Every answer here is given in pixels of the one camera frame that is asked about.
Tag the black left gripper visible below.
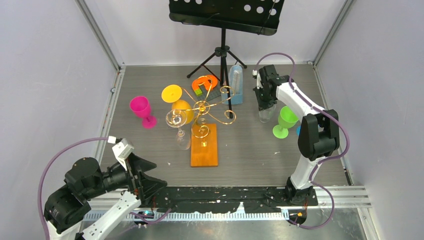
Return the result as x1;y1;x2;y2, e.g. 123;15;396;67
84;150;169;198

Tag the clear wine glass front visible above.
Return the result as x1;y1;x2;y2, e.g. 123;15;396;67
258;104;277;123

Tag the clear wine glass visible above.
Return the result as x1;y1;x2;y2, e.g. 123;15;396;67
258;104;277;123
165;109;191;150

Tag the green wine glass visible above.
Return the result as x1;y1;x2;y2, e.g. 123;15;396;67
272;106;299;139

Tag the clear wine glass back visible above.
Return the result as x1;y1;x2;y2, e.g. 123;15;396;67
165;109;191;150

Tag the gold wire wine glass rack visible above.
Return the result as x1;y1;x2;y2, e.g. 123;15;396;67
190;85;237;168

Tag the pink wine glass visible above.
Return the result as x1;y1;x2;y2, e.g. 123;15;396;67
129;96;157;129

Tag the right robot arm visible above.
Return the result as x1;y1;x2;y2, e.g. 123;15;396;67
252;65;340;205

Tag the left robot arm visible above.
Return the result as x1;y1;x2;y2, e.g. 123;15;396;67
41;153;168;240

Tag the orange wine glass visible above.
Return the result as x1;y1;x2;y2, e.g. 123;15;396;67
161;84;194;128

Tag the grey building plate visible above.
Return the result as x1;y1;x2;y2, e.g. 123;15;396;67
195;88;221;102

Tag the black music stand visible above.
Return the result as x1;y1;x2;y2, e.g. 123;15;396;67
168;0;286;119

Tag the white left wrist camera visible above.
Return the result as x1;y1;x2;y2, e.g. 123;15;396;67
112;138;135;172

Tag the orange ring toy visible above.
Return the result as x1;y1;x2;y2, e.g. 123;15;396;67
191;74;219;96

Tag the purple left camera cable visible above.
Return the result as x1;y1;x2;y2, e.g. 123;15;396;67
37;135;117;240

